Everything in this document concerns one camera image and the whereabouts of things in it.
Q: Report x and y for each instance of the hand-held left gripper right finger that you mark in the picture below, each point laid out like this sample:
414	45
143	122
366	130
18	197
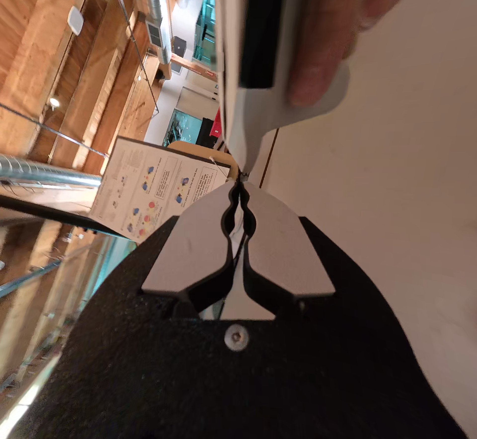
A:
290	256

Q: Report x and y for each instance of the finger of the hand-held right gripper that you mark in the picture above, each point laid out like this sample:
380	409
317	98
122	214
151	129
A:
219	17
249	122

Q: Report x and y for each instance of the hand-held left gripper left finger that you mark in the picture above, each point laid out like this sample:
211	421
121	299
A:
190	256

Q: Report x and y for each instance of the person's right hand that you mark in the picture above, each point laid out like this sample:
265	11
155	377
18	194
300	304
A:
324	36

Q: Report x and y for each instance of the instruction sheet on board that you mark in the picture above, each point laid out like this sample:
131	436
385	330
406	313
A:
201	150

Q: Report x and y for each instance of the printed instruction sheet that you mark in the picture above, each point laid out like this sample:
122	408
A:
149	185

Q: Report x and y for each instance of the black wall speaker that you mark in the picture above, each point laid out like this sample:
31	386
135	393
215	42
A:
180	45

